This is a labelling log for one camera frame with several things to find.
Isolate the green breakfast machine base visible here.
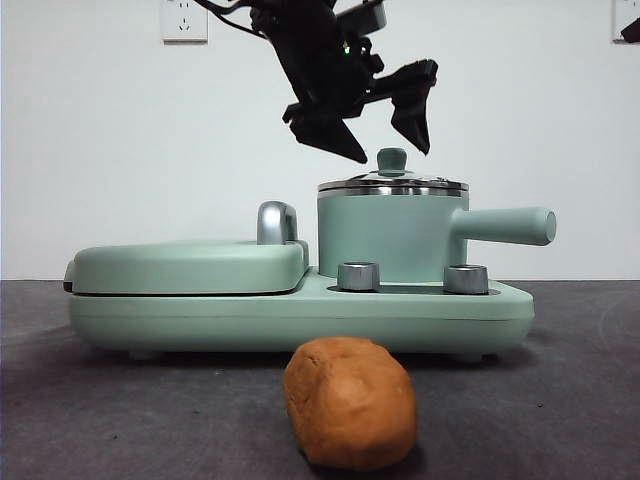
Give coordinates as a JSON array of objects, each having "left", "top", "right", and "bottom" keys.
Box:
[{"left": 63, "top": 264, "right": 535, "bottom": 364}]

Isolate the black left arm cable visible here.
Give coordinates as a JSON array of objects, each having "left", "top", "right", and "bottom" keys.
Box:
[{"left": 192, "top": 0, "right": 261, "bottom": 37}]

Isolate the green steamer pot with handle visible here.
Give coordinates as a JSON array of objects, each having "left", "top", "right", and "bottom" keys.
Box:
[{"left": 316, "top": 187, "right": 558, "bottom": 281}]

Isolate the brown potato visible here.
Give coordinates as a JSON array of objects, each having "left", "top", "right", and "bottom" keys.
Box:
[{"left": 283, "top": 335, "right": 419, "bottom": 472}]

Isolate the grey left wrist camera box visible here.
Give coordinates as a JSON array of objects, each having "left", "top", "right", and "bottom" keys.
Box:
[{"left": 332, "top": 0, "right": 388, "bottom": 39}]

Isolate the chrome griddle cover handle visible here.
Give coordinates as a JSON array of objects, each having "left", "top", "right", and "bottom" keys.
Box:
[{"left": 256, "top": 200, "right": 301, "bottom": 246}]

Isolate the glass lid with green knob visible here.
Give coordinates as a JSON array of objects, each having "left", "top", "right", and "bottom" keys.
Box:
[{"left": 317, "top": 147, "right": 470, "bottom": 192}]

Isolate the green griddle cover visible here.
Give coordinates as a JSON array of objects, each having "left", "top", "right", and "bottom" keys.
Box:
[{"left": 63, "top": 238, "right": 310, "bottom": 297}]

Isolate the white wall socket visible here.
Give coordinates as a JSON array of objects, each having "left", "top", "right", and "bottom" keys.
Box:
[
  {"left": 612, "top": 0, "right": 640, "bottom": 44},
  {"left": 160, "top": 0, "right": 210, "bottom": 44}
]

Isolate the silver control knob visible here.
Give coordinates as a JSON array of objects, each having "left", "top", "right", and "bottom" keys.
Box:
[
  {"left": 337, "top": 260, "right": 381, "bottom": 292},
  {"left": 443, "top": 263, "right": 490, "bottom": 295}
]

